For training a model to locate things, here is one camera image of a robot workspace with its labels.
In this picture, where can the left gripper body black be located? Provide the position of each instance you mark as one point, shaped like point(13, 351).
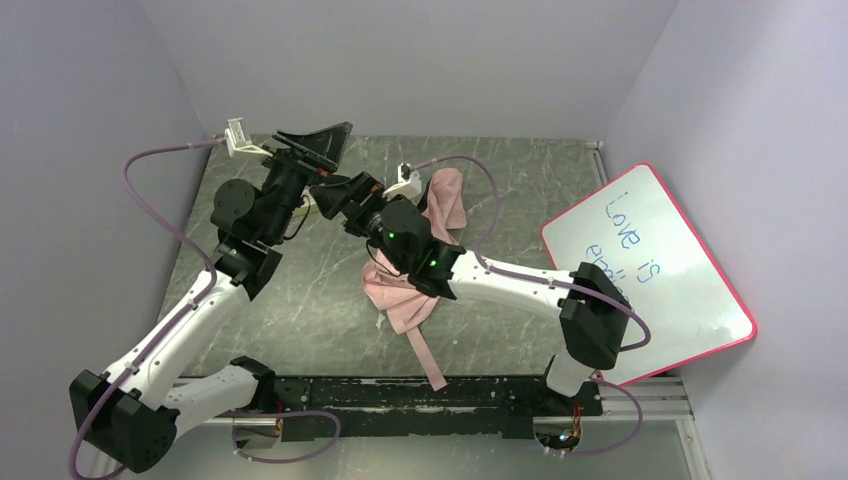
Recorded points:
point(291, 160)

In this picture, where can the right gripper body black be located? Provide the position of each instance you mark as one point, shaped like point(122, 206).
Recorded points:
point(357, 198)

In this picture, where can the pink folding umbrella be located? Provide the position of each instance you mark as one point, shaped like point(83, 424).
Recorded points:
point(391, 292)

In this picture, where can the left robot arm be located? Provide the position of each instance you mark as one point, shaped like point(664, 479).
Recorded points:
point(134, 410)

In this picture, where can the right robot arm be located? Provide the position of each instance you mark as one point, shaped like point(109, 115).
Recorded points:
point(592, 313)

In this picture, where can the small white box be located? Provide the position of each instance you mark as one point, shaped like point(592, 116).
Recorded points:
point(304, 208)

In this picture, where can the red framed whiteboard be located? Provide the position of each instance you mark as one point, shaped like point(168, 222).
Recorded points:
point(637, 234)

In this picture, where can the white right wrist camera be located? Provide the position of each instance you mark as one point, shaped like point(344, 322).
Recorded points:
point(408, 184)

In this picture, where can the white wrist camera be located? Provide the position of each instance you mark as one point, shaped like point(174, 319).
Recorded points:
point(239, 145)
point(408, 184)

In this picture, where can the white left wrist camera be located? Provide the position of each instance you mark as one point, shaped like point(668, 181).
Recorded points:
point(239, 145)

